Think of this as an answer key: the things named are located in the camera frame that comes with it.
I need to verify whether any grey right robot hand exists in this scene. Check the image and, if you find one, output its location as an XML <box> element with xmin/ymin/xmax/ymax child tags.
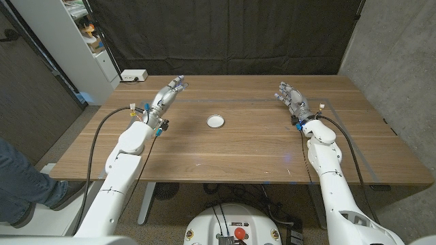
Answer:
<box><xmin>274</xmin><ymin>81</ymin><xmax>316</xmax><ymax>125</ymax></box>

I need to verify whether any black curtain stand pole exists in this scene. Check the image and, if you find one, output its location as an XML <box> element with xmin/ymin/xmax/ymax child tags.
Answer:
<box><xmin>82</xmin><ymin>0</ymin><xmax>123</xmax><ymax>81</ymax></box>

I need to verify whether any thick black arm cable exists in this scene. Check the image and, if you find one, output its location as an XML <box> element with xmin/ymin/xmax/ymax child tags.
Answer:
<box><xmin>72</xmin><ymin>105</ymin><xmax>146</xmax><ymax>236</ymax></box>
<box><xmin>316</xmin><ymin>114</ymin><xmax>381</xmax><ymax>225</ymax></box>

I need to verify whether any dark wooden door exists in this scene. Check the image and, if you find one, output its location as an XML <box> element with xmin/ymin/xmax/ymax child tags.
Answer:
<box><xmin>0</xmin><ymin>6</ymin><xmax>84</xmax><ymax>164</ymax></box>

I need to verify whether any small cardboard box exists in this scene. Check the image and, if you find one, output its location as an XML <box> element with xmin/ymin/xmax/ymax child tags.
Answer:
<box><xmin>87</xmin><ymin>36</ymin><xmax>106</xmax><ymax>54</ymax></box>

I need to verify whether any white power strip box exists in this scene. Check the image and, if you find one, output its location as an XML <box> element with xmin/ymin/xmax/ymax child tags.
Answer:
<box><xmin>121</xmin><ymin>69</ymin><xmax>149</xmax><ymax>82</ymax></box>

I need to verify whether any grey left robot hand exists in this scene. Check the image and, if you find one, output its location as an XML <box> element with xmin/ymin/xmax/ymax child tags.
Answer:
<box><xmin>142</xmin><ymin>74</ymin><xmax>190</xmax><ymax>132</ymax></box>

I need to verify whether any white round jar lid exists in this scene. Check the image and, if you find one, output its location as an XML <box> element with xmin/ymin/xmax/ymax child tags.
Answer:
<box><xmin>206</xmin><ymin>114</ymin><xmax>225</xmax><ymax>129</ymax></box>

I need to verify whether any black door handle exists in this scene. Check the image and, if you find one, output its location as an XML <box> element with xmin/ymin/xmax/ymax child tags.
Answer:
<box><xmin>0</xmin><ymin>29</ymin><xmax>20</xmax><ymax>44</ymax></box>

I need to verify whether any orange toy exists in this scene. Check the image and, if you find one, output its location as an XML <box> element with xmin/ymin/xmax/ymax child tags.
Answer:
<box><xmin>81</xmin><ymin>23</ymin><xmax>97</xmax><ymax>38</ymax></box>

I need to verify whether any dark grey shoe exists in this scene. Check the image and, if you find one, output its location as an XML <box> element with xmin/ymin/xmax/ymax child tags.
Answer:
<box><xmin>10</xmin><ymin>203</ymin><xmax>37</xmax><ymax>229</ymax></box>
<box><xmin>50</xmin><ymin>181</ymin><xmax>86</xmax><ymax>212</ymax></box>

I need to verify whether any person's leg in blue jeans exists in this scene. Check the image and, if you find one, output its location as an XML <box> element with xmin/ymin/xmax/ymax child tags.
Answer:
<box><xmin>0</xmin><ymin>137</ymin><xmax>69</xmax><ymax>224</ymax></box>

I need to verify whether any white shelf cabinet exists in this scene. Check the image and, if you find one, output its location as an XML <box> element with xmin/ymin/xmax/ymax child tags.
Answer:
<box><xmin>10</xmin><ymin>0</ymin><xmax>122</xmax><ymax>106</ymax></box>

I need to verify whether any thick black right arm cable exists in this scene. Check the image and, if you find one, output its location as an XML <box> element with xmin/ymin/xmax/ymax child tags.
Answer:
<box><xmin>316</xmin><ymin>114</ymin><xmax>381</xmax><ymax>225</ymax></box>

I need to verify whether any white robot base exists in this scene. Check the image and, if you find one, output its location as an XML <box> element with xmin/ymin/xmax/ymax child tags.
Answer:
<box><xmin>183</xmin><ymin>203</ymin><xmax>283</xmax><ymax>245</ymax></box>

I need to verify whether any black round floor fan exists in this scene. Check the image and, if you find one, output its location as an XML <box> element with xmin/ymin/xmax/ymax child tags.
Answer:
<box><xmin>153</xmin><ymin>182</ymin><xmax>181</xmax><ymax>201</ymax></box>

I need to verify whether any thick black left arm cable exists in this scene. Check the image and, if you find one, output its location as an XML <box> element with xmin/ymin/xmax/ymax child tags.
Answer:
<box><xmin>72</xmin><ymin>105</ymin><xmax>146</xmax><ymax>236</ymax></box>

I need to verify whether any black backdrop curtain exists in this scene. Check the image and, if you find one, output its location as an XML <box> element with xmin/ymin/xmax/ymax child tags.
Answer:
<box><xmin>87</xmin><ymin>0</ymin><xmax>367</xmax><ymax>76</ymax></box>

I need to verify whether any black power adapter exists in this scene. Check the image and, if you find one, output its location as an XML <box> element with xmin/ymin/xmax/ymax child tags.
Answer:
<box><xmin>285</xmin><ymin>219</ymin><xmax>304</xmax><ymax>245</ymax></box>

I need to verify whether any white table leg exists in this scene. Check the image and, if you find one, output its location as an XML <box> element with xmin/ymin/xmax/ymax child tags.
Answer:
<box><xmin>137</xmin><ymin>182</ymin><xmax>157</xmax><ymax>226</ymax></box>
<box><xmin>308</xmin><ymin>183</ymin><xmax>328</xmax><ymax>231</ymax></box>

